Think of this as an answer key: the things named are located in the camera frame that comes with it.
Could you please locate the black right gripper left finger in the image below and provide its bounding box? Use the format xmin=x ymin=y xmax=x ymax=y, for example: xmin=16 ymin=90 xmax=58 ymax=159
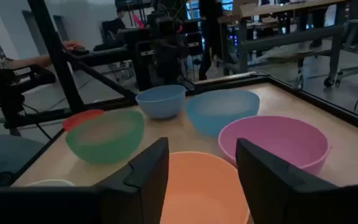
xmin=94 ymin=137 xmax=170 ymax=224

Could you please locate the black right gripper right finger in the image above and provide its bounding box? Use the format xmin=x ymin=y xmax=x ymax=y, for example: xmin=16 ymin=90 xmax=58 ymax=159
xmin=235 ymin=138 xmax=340 ymax=224

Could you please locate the large pink plastic bowl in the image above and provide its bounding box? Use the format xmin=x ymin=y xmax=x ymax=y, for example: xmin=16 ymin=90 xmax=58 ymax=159
xmin=218 ymin=115 xmax=332 ymax=175

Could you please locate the orange plastic bowl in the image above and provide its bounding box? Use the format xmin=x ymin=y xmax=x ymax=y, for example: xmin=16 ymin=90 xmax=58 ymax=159
xmin=160 ymin=151 xmax=250 ymax=224

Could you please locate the green plastic bowl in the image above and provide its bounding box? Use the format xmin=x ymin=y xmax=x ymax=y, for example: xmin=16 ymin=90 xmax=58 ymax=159
xmin=65 ymin=110 xmax=145 ymax=165

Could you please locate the small light blue bowl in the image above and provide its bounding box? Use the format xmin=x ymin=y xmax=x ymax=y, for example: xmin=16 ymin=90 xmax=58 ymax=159
xmin=135 ymin=84 xmax=187 ymax=120

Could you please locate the white plastic bowl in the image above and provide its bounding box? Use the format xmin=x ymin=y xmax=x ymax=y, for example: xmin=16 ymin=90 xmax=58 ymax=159
xmin=25 ymin=179 xmax=75 ymax=187

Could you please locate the small red-pink bowl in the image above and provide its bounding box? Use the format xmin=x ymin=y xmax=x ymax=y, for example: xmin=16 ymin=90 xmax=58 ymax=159
xmin=62 ymin=109 xmax=105 ymax=132

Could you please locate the person's forearm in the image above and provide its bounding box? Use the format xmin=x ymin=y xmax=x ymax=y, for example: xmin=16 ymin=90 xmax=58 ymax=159
xmin=0 ymin=55 xmax=52 ymax=70

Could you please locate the large blue plastic bowl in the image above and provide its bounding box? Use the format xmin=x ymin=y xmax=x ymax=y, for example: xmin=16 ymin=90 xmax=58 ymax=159
xmin=185 ymin=89 xmax=260 ymax=138

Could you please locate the person's leg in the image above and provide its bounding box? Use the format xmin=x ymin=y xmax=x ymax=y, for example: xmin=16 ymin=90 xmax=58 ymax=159
xmin=0 ymin=133 xmax=45 ymax=178

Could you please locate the wooden workbench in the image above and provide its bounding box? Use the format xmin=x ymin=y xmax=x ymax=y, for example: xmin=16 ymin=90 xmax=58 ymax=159
xmin=218 ymin=0 xmax=349 ymax=88

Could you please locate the person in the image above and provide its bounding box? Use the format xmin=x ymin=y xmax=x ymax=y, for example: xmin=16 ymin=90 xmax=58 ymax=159
xmin=197 ymin=0 xmax=226 ymax=81
xmin=93 ymin=9 xmax=127 ymax=52

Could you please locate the person's hand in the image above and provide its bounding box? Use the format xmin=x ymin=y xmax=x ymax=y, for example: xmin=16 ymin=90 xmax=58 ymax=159
xmin=63 ymin=41 xmax=85 ymax=52

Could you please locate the black frame brace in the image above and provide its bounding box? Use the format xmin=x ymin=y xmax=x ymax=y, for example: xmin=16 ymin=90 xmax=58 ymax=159
xmin=70 ymin=58 xmax=138 ymax=103

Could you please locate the black frame post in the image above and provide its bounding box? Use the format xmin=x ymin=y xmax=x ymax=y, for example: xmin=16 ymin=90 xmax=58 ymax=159
xmin=26 ymin=0 xmax=85 ymax=113

